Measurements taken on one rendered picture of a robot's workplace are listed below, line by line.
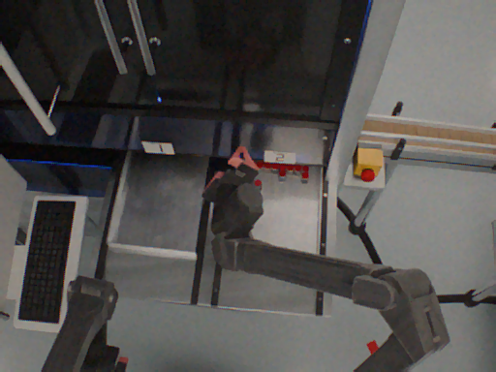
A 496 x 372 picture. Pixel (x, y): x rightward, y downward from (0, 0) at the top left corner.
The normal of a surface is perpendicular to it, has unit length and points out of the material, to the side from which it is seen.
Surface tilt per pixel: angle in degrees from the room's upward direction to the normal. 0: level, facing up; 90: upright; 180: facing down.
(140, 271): 0
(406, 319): 54
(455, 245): 0
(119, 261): 0
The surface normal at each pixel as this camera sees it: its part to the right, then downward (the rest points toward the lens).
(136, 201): -0.02, -0.42
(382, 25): -0.10, 0.90
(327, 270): -0.78, -0.07
